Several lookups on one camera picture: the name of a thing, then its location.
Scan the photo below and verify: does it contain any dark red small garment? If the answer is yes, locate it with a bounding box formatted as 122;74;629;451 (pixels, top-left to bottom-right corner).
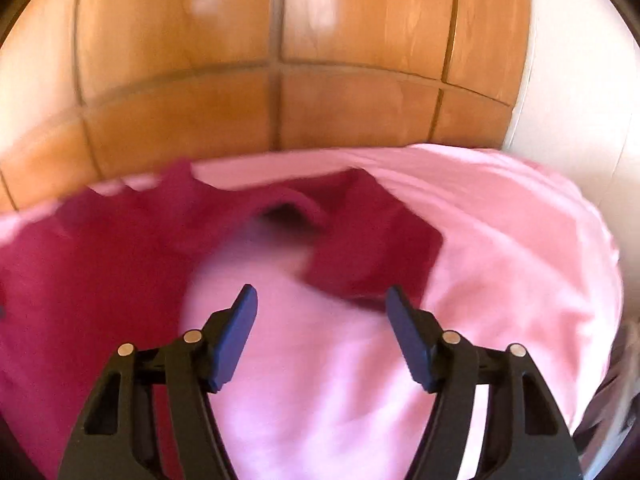
1;165;444;478

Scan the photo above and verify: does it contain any wooden wardrobe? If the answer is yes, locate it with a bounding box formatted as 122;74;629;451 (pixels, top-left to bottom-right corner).
1;0;532;211

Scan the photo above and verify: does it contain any grey metal chair frame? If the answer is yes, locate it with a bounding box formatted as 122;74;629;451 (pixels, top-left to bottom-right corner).
573;321;639;479

